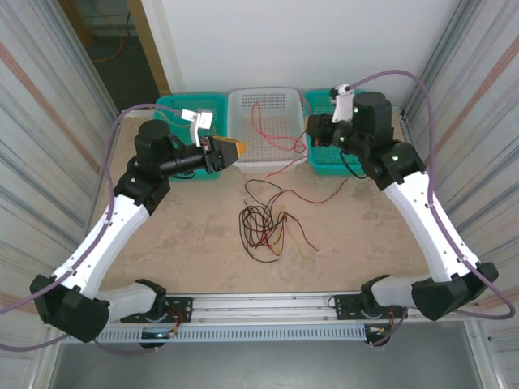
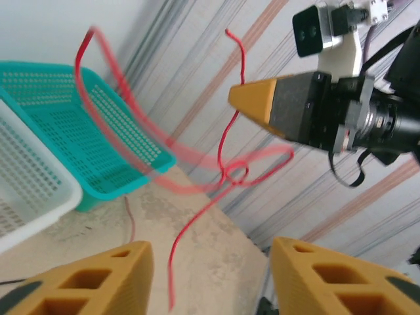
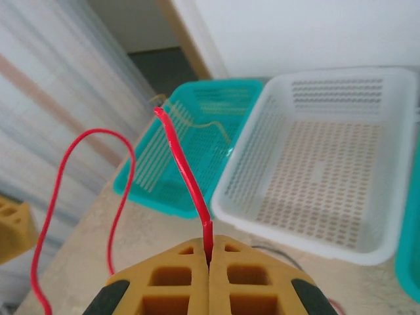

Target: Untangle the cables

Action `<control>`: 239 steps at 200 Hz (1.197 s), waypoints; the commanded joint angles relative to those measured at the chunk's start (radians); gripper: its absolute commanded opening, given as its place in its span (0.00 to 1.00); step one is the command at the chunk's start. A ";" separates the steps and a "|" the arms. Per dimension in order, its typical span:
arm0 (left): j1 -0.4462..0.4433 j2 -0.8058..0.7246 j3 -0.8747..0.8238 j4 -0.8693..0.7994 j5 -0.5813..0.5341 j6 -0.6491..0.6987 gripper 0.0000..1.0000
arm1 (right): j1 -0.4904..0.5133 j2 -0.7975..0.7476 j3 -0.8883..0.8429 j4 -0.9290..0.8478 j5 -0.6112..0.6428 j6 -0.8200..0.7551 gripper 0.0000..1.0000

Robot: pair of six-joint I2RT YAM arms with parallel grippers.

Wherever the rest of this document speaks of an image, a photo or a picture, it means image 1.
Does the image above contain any black thin cable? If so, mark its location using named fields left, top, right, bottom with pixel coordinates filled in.
left=242, top=204, right=293, bottom=250
left=244, top=179, right=285, bottom=212
left=238, top=205, right=281, bottom=263
left=247, top=206, right=285, bottom=264

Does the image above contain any teal plastic basket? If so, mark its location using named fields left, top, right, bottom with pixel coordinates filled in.
left=156, top=93, right=229, bottom=182
left=302, top=88, right=372, bottom=177

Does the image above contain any white plastic basket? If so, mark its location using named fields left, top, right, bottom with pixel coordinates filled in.
left=226, top=87, right=308, bottom=174

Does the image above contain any wooden cabinet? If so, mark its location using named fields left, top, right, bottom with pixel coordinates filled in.
left=58, top=0, right=95, bottom=48

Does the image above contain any grey metal lower shelf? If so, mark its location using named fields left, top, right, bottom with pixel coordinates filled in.
left=40, top=322, right=500, bottom=389

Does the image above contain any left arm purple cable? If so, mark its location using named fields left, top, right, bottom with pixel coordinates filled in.
left=0, top=104, right=184, bottom=357

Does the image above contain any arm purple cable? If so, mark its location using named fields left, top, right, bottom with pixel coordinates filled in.
left=0, top=104, right=184, bottom=357
left=349, top=71, right=514, bottom=321

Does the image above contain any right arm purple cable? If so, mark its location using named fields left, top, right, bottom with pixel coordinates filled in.
left=349, top=71, right=514, bottom=321

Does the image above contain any wooden door frame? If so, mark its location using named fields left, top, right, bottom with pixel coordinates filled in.
left=125, top=0, right=171, bottom=95

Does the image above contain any orange floor cable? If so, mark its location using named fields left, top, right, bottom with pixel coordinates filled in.
left=91, top=35, right=125, bottom=64

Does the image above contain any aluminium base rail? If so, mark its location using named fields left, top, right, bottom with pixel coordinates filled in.
left=44, top=292, right=486, bottom=325

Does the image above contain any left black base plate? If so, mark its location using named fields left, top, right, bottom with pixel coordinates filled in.
left=120, top=297, right=194, bottom=324

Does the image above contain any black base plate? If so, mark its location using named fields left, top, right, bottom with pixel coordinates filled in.
left=332, top=294, right=409, bottom=323
left=120, top=297, right=194, bottom=324

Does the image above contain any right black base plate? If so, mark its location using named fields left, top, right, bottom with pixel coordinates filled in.
left=332, top=294, right=409, bottom=323

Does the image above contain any grey slotted cable duct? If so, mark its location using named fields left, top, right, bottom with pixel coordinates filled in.
left=60, top=326, right=368, bottom=344

